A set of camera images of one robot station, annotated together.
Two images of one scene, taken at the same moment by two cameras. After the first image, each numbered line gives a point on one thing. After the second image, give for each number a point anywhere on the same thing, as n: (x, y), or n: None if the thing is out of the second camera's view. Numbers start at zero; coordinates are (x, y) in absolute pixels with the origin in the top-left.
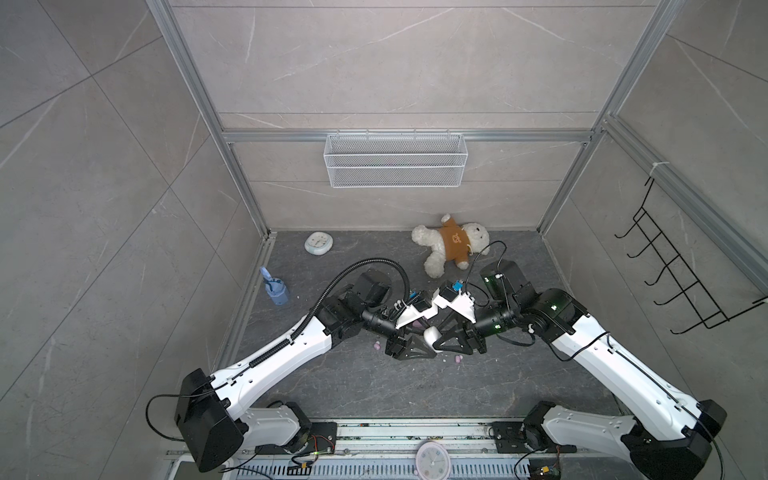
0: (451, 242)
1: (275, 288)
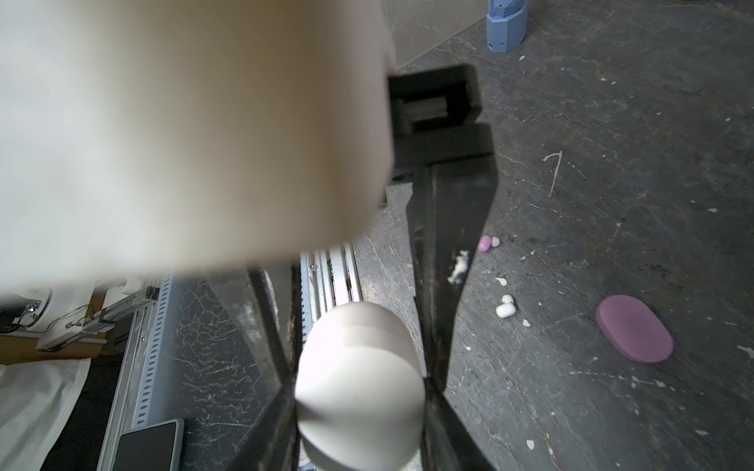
0: None
1: (507, 25)
